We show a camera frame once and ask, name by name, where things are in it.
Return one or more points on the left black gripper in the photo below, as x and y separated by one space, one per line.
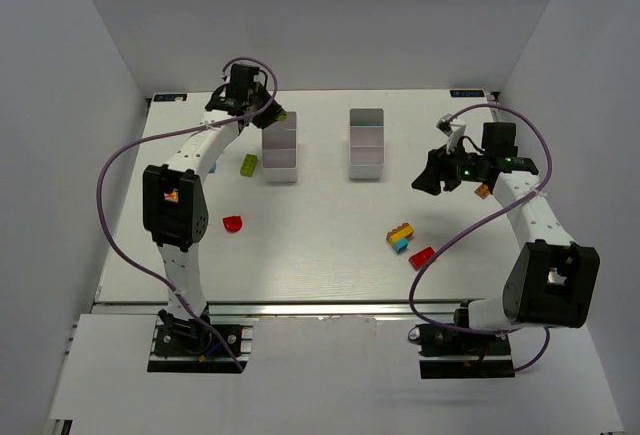
267 115

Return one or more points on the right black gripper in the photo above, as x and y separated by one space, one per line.
445 170

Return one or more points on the lime green lego plate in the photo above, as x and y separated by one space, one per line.
249 165

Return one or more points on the red rectangular lego brick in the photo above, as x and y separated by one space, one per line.
421 258

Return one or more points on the small red curved lego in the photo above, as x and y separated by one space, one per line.
232 224

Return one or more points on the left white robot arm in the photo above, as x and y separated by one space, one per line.
175 211

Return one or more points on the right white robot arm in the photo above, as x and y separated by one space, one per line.
552 281

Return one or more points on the left white divided container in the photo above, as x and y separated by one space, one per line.
279 151

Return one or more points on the white divided container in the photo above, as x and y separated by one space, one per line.
279 151
366 144

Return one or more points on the orange lego plate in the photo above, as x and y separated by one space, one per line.
483 191

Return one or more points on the right blue table label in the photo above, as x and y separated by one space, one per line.
466 93

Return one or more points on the blue table label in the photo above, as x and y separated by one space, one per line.
466 93
169 97

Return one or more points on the right white divided container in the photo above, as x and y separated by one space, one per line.
366 144

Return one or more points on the yellow orange teal lego stack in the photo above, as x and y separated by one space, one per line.
399 237

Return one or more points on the left blue table label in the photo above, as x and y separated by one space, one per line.
169 97

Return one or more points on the yellow butterfly lego piece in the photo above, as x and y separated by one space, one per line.
172 196

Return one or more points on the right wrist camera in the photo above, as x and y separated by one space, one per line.
454 129

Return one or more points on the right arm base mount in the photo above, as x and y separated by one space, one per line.
453 351

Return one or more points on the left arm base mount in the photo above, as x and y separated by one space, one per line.
186 347

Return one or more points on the aluminium rail frame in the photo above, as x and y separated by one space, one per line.
252 310

